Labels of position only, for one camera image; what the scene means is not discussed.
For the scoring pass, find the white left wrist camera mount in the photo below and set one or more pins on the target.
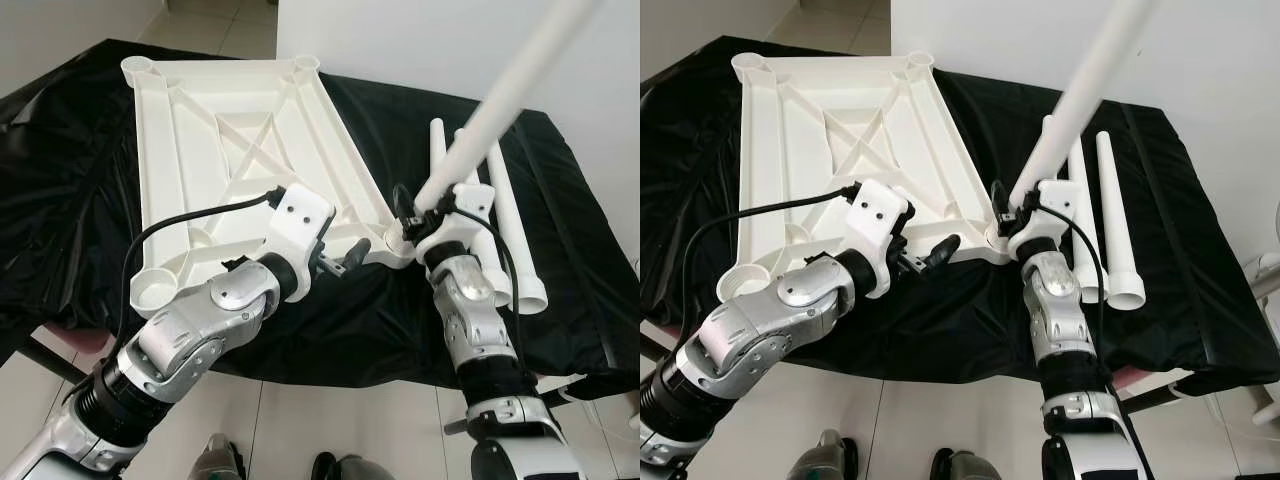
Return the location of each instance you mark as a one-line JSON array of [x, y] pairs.
[[878, 212], [300, 215]]

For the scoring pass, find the grey right robot foot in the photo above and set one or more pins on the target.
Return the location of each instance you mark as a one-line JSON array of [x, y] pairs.
[[355, 468], [965, 467]]

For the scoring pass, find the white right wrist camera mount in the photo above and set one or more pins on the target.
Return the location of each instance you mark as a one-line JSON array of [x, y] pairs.
[[470, 205], [1055, 200]]

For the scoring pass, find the black tablecloth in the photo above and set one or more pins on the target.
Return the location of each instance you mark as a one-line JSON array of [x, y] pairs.
[[570, 250], [1190, 250]]

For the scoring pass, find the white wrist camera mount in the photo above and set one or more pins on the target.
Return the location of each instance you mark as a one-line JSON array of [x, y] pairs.
[[878, 212], [470, 205], [1055, 200], [300, 215]]

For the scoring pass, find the dark metal table frame bar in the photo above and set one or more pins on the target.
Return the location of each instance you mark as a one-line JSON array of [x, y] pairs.
[[1170, 398], [458, 428], [55, 362]]

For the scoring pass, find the white floor fan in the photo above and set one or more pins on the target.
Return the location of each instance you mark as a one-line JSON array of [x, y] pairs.
[[1262, 265]]

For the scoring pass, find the grey robot foot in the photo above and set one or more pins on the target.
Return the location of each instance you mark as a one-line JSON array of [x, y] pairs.
[[215, 460], [965, 467], [355, 468], [828, 460]]

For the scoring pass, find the white plastic table top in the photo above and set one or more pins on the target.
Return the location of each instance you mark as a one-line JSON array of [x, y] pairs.
[[800, 130], [190, 130]]

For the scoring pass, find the white plastic table leg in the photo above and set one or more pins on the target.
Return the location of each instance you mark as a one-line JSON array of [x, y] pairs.
[[500, 275], [1048, 130], [515, 230], [438, 145], [1115, 220], [1092, 280], [510, 90], [1095, 80]]

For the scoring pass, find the grey left robot foot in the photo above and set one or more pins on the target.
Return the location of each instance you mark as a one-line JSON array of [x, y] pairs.
[[215, 460], [828, 460]]

